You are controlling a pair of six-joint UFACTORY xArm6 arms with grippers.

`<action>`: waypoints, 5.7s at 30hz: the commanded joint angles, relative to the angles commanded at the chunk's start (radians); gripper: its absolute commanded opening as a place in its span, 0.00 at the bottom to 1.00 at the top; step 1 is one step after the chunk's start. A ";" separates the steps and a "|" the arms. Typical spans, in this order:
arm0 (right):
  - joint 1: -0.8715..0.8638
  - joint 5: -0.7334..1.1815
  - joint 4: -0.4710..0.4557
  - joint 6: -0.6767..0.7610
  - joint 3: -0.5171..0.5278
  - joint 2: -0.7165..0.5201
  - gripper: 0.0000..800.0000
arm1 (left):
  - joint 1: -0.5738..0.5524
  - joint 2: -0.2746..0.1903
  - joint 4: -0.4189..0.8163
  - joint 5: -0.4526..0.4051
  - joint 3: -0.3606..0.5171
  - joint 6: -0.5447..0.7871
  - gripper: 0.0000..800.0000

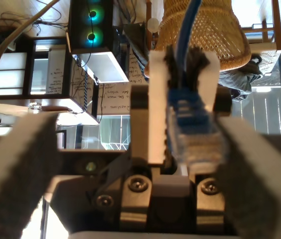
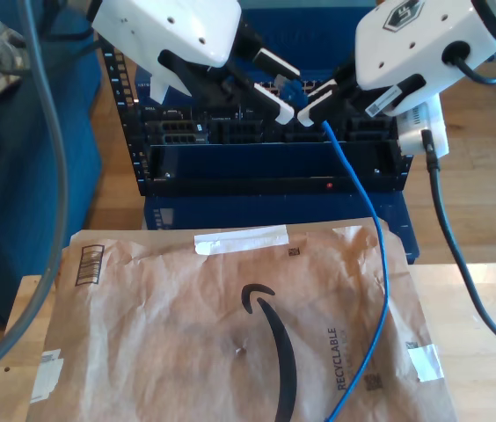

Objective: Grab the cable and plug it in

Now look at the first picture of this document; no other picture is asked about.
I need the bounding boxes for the blue network cable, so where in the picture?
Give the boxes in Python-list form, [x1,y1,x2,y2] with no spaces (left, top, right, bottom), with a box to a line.
[166,0,227,171]

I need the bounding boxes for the grey clothing heap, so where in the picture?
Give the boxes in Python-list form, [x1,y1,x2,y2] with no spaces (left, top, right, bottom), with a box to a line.
[219,54,263,102]

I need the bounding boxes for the whiteboard with handwriting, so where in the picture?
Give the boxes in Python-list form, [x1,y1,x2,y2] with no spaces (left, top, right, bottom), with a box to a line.
[97,46,151,117]

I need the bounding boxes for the white desk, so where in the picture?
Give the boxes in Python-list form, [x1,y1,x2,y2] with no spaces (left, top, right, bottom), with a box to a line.
[72,51,130,84]

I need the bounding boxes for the white round ball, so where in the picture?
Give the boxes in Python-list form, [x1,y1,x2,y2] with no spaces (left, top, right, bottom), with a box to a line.
[147,17,160,32]

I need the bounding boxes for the dark framed panel screen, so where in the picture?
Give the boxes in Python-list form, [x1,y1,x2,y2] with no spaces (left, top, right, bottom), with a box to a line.
[0,37,73,100]

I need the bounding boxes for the black computer tower lit fans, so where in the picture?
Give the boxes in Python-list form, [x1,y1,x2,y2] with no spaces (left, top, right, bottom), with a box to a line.
[68,0,115,54]

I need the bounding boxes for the gripper camera bar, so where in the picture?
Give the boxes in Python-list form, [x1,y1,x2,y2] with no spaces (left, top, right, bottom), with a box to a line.
[58,149,131,176]

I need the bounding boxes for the wooden frame furniture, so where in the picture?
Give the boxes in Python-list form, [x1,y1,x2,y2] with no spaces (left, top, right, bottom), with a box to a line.
[240,0,281,54]

